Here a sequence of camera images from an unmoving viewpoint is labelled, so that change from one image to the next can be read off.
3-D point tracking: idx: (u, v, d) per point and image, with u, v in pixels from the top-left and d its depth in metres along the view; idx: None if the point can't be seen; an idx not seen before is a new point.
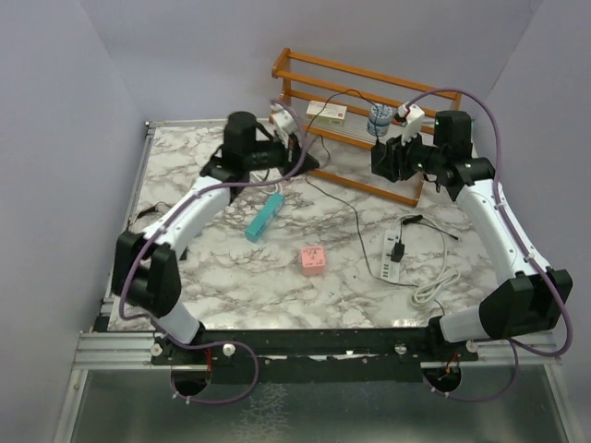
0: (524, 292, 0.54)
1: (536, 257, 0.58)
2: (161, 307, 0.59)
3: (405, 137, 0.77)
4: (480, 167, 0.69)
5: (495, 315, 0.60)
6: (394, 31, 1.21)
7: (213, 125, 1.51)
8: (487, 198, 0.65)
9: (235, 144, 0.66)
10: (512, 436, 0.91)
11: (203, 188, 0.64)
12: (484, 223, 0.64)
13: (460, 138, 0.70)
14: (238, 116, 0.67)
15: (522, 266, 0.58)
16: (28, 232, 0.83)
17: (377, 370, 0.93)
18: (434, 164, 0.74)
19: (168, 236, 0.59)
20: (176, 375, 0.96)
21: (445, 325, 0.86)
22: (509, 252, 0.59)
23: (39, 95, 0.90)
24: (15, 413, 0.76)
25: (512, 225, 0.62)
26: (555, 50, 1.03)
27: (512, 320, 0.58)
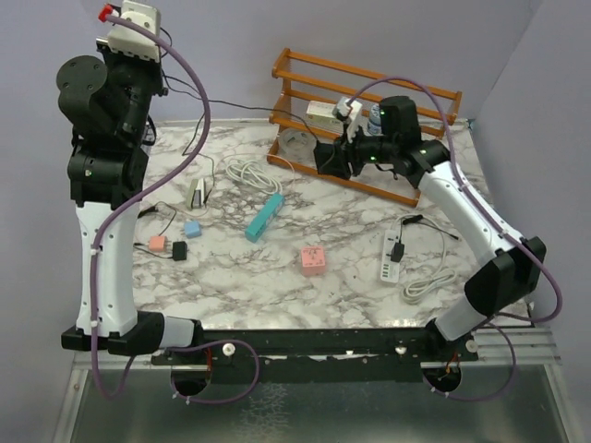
0: (508, 268, 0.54)
1: (509, 231, 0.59)
2: (150, 348, 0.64)
3: (350, 133, 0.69)
4: (436, 150, 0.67)
5: (484, 295, 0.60)
6: (393, 31, 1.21)
7: (213, 125, 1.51)
8: (450, 182, 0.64)
9: (100, 122, 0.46)
10: (512, 435, 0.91)
11: (95, 241, 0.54)
12: (453, 208, 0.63)
13: (410, 125, 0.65)
14: (72, 79, 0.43)
15: (498, 245, 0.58)
16: (28, 232, 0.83)
17: (375, 371, 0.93)
18: (389, 157, 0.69)
19: (111, 317, 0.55)
20: (176, 375, 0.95)
21: (442, 324, 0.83)
22: (484, 233, 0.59)
23: (38, 95, 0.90)
24: (15, 413, 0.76)
25: (480, 204, 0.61)
26: (554, 49, 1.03)
27: (501, 296, 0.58)
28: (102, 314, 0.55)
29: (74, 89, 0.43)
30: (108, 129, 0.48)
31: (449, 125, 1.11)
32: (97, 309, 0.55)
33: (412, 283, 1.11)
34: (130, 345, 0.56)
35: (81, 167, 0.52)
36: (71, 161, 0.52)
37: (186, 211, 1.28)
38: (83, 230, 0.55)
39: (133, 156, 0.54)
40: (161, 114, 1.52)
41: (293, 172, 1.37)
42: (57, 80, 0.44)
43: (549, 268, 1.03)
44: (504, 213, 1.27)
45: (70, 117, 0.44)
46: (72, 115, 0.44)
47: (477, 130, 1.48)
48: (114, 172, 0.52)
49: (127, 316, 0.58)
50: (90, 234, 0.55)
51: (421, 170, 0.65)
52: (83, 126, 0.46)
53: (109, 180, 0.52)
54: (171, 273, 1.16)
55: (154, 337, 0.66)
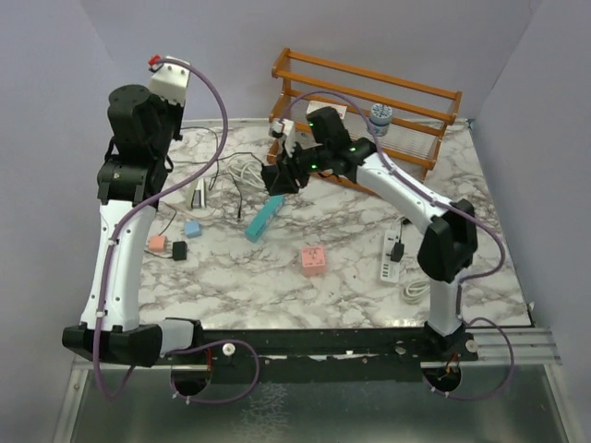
0: (445, 231, 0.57)
1: (439, 197, 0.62)
2: (150, 360, 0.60)
3: (288, 148, 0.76)
4: (363, 146, 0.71)
5: (433, 265, 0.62)
6: (393, 32, 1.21)
7: (213, 125, 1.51)
8: (380, 170, 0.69)
9: (136, 128, 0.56)
10: (512, 436, 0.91)
11: (114, 233, 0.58)
12: (390, 190, 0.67)
13: (336, 129, 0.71)
14: (122, 98, 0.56)
15: (433, 212, 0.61)
16: (28, 232, 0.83)
17: (375, 371, 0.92)
18: (325, 161, 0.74)
19: (116, 311, 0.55)
20: (176, 375, 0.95)
21: (434, 320, 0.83)
22: (417, 204, 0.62)
23: (39, 95, 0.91)
24: (15, 413, 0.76)
25: (409, 182, 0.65)
26: (554, 49, 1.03)
27: (449, 262, 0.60)
28: (109, 306, 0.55)
29: (123, 101, 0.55)
30: (140, 137, 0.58)
31: (449, 125, 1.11)
32: (103, 301, 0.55)
33: (412, 283, 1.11)
34: (133, 345, 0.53)
35: (110, 175, 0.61)
36: (102, 169, 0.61)
37: (186, 211, 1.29)
38: (103, 225, 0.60)
39: (156, 170, 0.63)
40: None
41: None
42: (109, 99, 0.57)
43: (549, 268, 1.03)
44: (504, 213, 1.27)
45: (114, 121, 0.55)
46: (115, 122, 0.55)
47: (477, 131, 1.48)
48: (139, 176, 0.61)
49: (132, 315, 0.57)
50: (109, 231, 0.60)
51: (355, 167, 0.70)
52: (122, 131, 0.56)
53: (133, 184, 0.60)
54: (171, 273, 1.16)
55: (155, 351, 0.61)
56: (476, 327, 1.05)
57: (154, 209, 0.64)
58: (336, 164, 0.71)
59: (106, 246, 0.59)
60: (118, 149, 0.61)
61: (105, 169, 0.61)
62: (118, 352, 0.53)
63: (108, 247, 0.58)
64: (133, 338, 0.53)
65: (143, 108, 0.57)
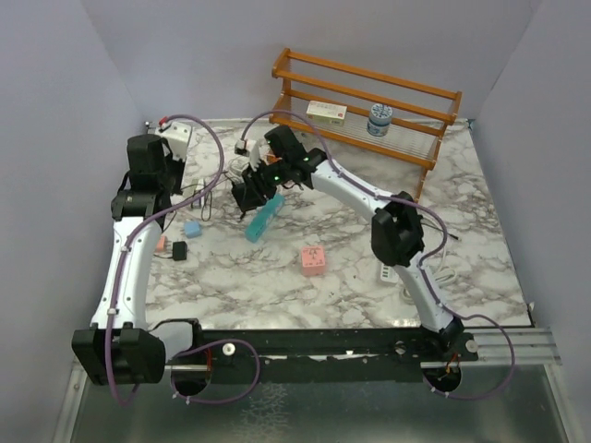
0: (388, 220, 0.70)
1: (379, 192, 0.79)
2: (154, 369, 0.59)
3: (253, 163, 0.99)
4: (315, 157, 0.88)
5: (385, 252, 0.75)
6: (393, 33, 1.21)
7: (213, 125, 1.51)
8: (331, 173, 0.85)
9: (149, 161, 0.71)
10: (512, 435, 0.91)
11: (128, 241, 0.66)
12: (340, 191, 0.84)
13: (290, 142, 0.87)
14: (139, 138, 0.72)
15: (376, 205, 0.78)
16: (28, 232, 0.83)
17: (375, 371, 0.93)
18: (284, 172, 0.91)
19: (126, 309, 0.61)
20: (176, 375, 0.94)
21: (425, 315, 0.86)
22: (363, 200, 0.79)
23: (39, 95, 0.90)
24: (15, 413, 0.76)
25: (355, 182, 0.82)
26: (554, 49, 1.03)
27: (398, 246, 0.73)
28: (120, 306, 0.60)
29: (140, 140, 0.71)
30: (151, 169, 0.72)
31: (449, 125, 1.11)
32: (115, 301, 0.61)
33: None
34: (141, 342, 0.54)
35: (123, 200, 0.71)
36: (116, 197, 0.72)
37: (186, 211, 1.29)
38: (116, 238, 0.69)
39: (162, 196, 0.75)
40: (161, 114, 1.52)
41: None
42: (127, 140, 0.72)
43: (549, 268, 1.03)
44: (504, 212, 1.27)
45: (133, 154, 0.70)
46: (135, 155, 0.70)
47: (477, 130, 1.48)
48: (149, 199, 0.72)
49: (139, 316, 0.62)
50: (122, 241, 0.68)
51: (310, 175, 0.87)
52: (138, 161, 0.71)
53: (145, 206, 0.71)
54: (171, 273, 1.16)
55: (160, 363, 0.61)
56: (476, 327, 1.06)
57: (159, 231, 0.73)
58: (294, 173, 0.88)
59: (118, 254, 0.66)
60: (132, 182, 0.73)
61: (119, 195, 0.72)
62: (126, 350, 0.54)
63: (120, 253, 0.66)
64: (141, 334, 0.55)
65: (156, 146, 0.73)
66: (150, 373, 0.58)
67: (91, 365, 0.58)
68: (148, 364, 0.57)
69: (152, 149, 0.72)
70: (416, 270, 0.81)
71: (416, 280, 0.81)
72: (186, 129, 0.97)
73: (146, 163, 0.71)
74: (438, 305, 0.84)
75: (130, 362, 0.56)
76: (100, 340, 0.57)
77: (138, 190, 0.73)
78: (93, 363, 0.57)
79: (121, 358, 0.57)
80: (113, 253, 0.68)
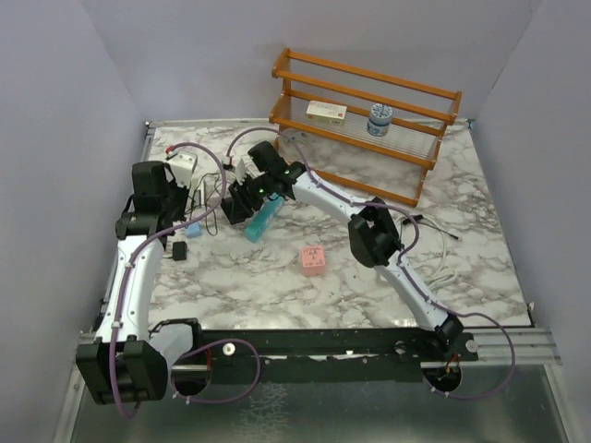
0: (363, 223, 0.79)
1: (354, 198, 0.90)
2: (157, 384, 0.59)
3: (239, 178, 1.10)
4: (295, 171, 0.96)
5: (365, 256, 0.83)
6: (393, 33, 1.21)
7: (213, 125, 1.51)
8: (309, 185, 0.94)
9: (152, 184, 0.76)
10: (512, 435, 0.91)
11: (131, 257, 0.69)
12: (319, 200, 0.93)
13: (272, 158, 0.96)
14: (143, 162, 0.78)
15: (352, 211, 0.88)
16: (28, 233, 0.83)
17: (376, 371, 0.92)
18: (268, 185, 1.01)
19: (130, 323, 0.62)
20: (176, 375, 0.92)
21: (419, 317, 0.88)
22: (341, 208, 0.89)
23: (38, 94, 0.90)
24: (15, 413, 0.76)
25: (331, 191, 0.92)
26: (554, 49, 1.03)
27: (375, 249, 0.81)
28: (124, 319, 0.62)
29: (145, 164, 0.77)
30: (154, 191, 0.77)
31: (449, 125, 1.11)
32: (120, 315, 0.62)
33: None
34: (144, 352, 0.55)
35: (127, 221, 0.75)
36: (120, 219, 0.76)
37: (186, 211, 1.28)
38: (122, 256, 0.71)
39: (165, 216, 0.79)
40: (161, 114, 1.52)
41: None
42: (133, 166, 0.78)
43: (549, 269, 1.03)
44: (504, 212, 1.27)
45: (138, 178, 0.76)
46: (140, 178, 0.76)
47: (477, 130, 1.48)
48: (152, 220, 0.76)
49: (142, 329, 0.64)
50: (126, 259, 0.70)
51: (292, 186, 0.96)
52: (142, 185, 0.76)
53: (148, 225, 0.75)
54: (171, 273, 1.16)
55: (162, 377, 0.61)
56: (476, 327, 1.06)
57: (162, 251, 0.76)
58: (276, 185, 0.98)
59: (124, 270, 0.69)
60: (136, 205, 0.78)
61: (122, 216, 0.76)
62: (129, 360, 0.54)
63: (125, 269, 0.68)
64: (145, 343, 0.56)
65: (159, 171, 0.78)
66: (153, 387, 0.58)
67: (94, 379, 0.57)
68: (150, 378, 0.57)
69: (156, 173, 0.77)
70: (398, 269, 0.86)
71: (398, 279, 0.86)
72: (191, 160, 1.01)
73: (150, 186, 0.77)
74: (428, 303, 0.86)
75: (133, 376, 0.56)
76: (102, 354, 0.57)
77: (142, 213, 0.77)
78: (96, 379, 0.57)
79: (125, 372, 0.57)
80: (118, 270, 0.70)
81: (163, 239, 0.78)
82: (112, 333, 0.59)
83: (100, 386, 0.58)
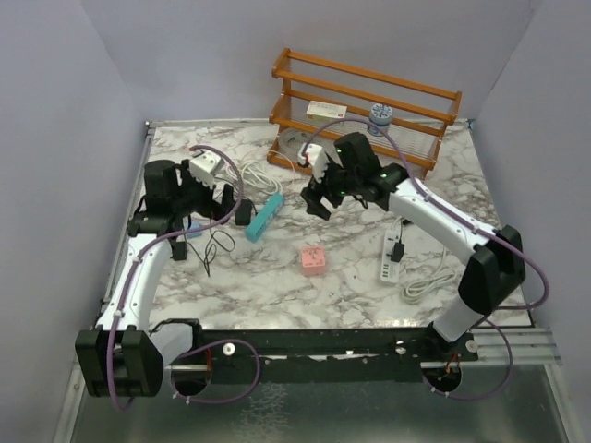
0: (489, 261, 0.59)
1: (480, 226, 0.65)
2: (151, 381, 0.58)
3: (316, 176, 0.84)
4: (393, 174, 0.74)
5: (475, 294, 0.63)
6: (393, 33, 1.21)
7: (213, 125, 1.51)
8: (415, 197, 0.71)
9: (163, 185, 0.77)
10: (512, 435, 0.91)
11: (140, 252, 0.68)
12: (425, 217, 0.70)
13: (366, 156, 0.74)
14: (156, 165, 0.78)
15: (475, 239, 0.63)
16: (27, 233, 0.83)
17: (377, 370, 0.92)
18: (352, 186, 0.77)
19: (132, 315, 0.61)
20: (175, 375, 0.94)
21: (445, 329, 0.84)
22: (457, 233, 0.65)
23: (39, 96, 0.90)
24: (16, 413, 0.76)
25: (446, 209, 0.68)
26: (554, 49, 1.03)
27: (492, 291, 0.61)
28: (126, 310, 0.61)
29: (157, 166, 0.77)
30: (165, 192, 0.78)
31: (449, 125, 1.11)
32: (123, 305, 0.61)
33: (412, 284, 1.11)
34: (144, 344, 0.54)
35: (139, 220, 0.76)
36: (132, 218, 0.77)
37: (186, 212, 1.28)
38: (130, 251, 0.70)
39: (174, 220, 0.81)
40: (161, 114, 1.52)
41: (293, 172, 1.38)
42: (145, 167, 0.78)
43: (548, 269, 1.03)
44: (504, 213, 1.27)
45: (150, 181, 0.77)
46: (153, 180, 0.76)
47: (477, 130, 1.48)
48: (162, 221, 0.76)
49: (142, 323, 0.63)
50: (134, 253, 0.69)
51: (388, 195, 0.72)
52: (152, 188, 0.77)
53: (157, 229, 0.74)
54: (171, 273, 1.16)
55: (156, 374, 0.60)
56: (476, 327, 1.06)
57: (167, 248, 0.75)
58: (367, 191, 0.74)
59: (129, 264, 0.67)
60: (148, 206, 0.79)
61: (135, 216, 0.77)
62: (127, 353, 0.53)
63: (131, 263, 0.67)
64: (145, 337, 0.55)
65: (172, 173, 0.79)
66: (148, 383, 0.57)
67: (88, 368, 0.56)
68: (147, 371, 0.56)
69: (170, 174, 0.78)
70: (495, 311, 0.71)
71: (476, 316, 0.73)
72: (213, 160, 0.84)
73: (162, 188, 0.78)
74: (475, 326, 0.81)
75: (128, 368, 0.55)
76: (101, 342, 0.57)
77: (153, 214, 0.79)
78: (90, 369, 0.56)
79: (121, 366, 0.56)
80: (125, 265, 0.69)
81: (173, 239, 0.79)
82: (114, 322, 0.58)
83: (94, 378, 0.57)
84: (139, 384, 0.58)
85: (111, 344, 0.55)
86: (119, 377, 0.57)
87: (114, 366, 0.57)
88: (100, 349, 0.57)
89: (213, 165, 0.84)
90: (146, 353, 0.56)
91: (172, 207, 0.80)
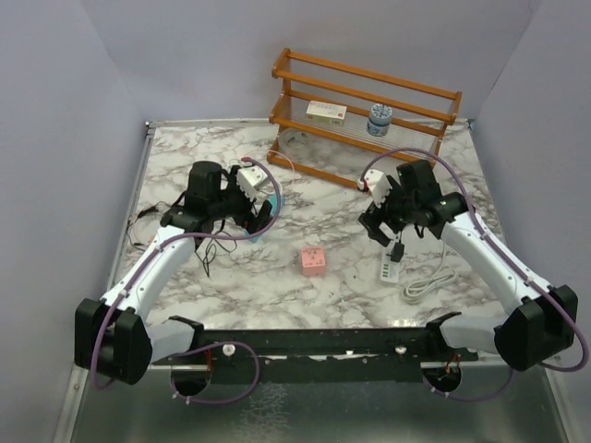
0: (536, 317, 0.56)
1: (535, 279, 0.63)
2: (133, 373, 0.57)
3: (376, 201, 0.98)
4: (453, 204, 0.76)
5: (513, 350, 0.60)
6: (394, 34, 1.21)
7: (213, 125, 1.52)
8: (472, 232, 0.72)
9: (205, 186, 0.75)
10: (512, 436, 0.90)
11: (163, 242, 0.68)
12: (476, 255, 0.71)
13: (427, 182, 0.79)
14: (203, 164, 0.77)
15: (524, 291, 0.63)
16: (27, 233, 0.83)
17: (376, 370, 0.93)
18: (410, 210, 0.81)
19: (136, 298, 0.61)
20: (176, 375, 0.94)
21: (449, 334, 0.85)
22: (508, 279, 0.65)
23: (38, 96, 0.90)
24: (16, 413, 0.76)
25: (502, 253, 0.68)
26: (554, 49, 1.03)
27: (534, 351, 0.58)
28: (132, 292, 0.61)
29: (203, 166, 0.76)
30: (204, 195, 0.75)
31: (449, 125, 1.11)
32: (130, 286, 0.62)
33: (412, 283, 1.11)
34: (134, 329, 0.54)
35: (174, 214, 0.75)
36: (168, 211, 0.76)
37: None
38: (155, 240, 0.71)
39: (206, 223, 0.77)
40: (161, 114, 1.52)
41: (293, 172, 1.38)
42: (193, 164, 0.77)
43: (548, 269, 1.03)
44: (504, 213, 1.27)
45: (193, 179, 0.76)
46: (196, 178, 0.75)
47: (477, 130, 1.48)
48: (192, 223, 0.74)
49: (144, 310, 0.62)
50: (159, 241, 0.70)
51: (444, 221, 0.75)
52: (194, 187, 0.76)
53: (186, 226, 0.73)
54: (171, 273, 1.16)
55: (140, 368, 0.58)
56: None
57: (192, 245, 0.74)
58: (423, 214, 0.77)
59: (150, 250, 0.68)
60: (186, 203, 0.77)
61: (170, 209, 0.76)
62: (120, 332, 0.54)
63: (152, 250, 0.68)
64: (138, 323, 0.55)
65: (216, 176, 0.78)
66: (128, 373, 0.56)
67: (79, 337, 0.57)
68: (132, 358, 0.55)
69: (213, 176, 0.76)
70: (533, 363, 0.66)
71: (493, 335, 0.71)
72: (260, 175, 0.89)
73: (202, 189, 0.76)
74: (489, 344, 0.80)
75: (115, 350, 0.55)
76: (99, 317, 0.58)
77: (188, 212, 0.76)
78: (82, 339, 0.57)
79: (109, 344, 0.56)
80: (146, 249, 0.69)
81: (197, 242, 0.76)
82: (115, 299, 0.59)
83: (82, 350, 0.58)
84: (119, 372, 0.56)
85: (106, 319, 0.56)
86: (102, 356, 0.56)
87: (102, 343, 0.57)
88: (97, 322, 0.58)
89: (259, 181, 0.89)
90: (138, 341, 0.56)
91: (206, 209, 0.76)
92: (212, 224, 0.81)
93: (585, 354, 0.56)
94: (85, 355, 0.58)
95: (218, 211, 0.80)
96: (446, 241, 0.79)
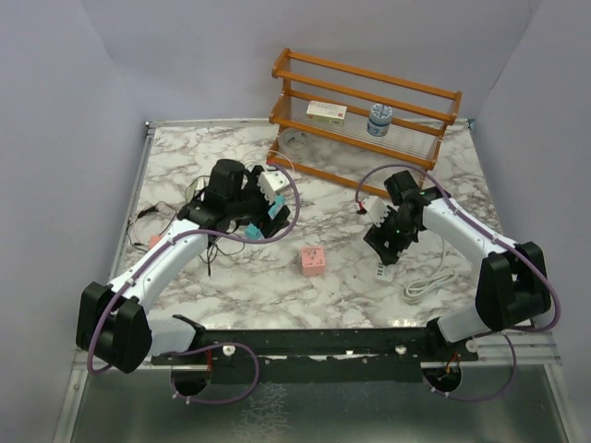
0: (504, 269, 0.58)
1: (501, 237, 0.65)
2: (133, 358, 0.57)
3: (377, 222, 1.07)
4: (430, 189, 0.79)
5: (488, 305, 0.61)
6: (394, 33, 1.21)
7: (213, 125, 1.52)
8: (445, 209, 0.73)
9: (224, 184, 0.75)
10: (512, 436, 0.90)
11: (176, 235, 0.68)
12: (451, 229, 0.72)
13: (408, 185, 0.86)
14: (226, 162, 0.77)
15: (492, 248, 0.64)
16: (27, 233, 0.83)
17: (376, 371, 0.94)
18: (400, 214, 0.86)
19: (142, 287, 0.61)
20: (176, 375, 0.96)
21: (443, 323, 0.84)
22: (476, 241, 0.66)
23: (39, 97, 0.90)
24: (16, 413, 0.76)
25: (471, 221, 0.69)
26: (554, 49, 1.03)
27: (506, 305, 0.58)
28: (138, 281, 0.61)
29: (227, 165, 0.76)
30: (223, 192, 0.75)
31: (449, 125, 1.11)
32: (138, 275, 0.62)
33: (412, 284, 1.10)
34: (136, 319, 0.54)
35: (192, 209, 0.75)
36: (187, 205, 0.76)
37: None
38: (170, 231, 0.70)
39: (222, 221, 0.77)
40: (161, 114, 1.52)
41: (293, 172, 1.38)
42: (217, 161, 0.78)
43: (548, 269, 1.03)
44: (504, 212, 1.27)
45: (214, 176, 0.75)
46: (217, 175, 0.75)
47: (477, 130, 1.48)
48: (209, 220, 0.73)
49: (149, 301, 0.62)
50: (173, 233, 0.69)
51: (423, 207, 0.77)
52: (215, 184, 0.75)
53: (201, 221, 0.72)
54: None
55: (138, 355, 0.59)
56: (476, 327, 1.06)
57: (204, 244, 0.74)
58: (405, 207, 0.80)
59: (163, 242, 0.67)
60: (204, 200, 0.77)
61: (189, 203, 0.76)
62: (122, 320, 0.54)
63: (164, 243, 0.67)
64: (139, 313, 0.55)
65: (237, 176, 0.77)
66: (127, 358, 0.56)
67: (82, 319, 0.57)
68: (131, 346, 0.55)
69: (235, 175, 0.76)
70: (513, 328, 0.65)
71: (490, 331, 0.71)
72: (283, 179, 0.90)
73: (223, 186, 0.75)
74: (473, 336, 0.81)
75: (116, 337, 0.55)
76: (102, 302, 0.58)
77: (206, 209, 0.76)
78: (85, 322, 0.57)
79: (110, 331, 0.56)
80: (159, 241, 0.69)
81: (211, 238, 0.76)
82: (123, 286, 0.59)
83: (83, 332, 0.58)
84: (116, 358, 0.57)
85: (109, 305, 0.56)
86: (102, 342, 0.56)
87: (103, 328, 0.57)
88: (100, 307, 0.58)
89: (281, 186, 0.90)
90: (138, 330, 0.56)
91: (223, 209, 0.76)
92: (228, 223, 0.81)
93: (557, 309, 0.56)
94: (86, 338, 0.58)
95: (233, 211, 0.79)
96: (429, 227, 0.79)
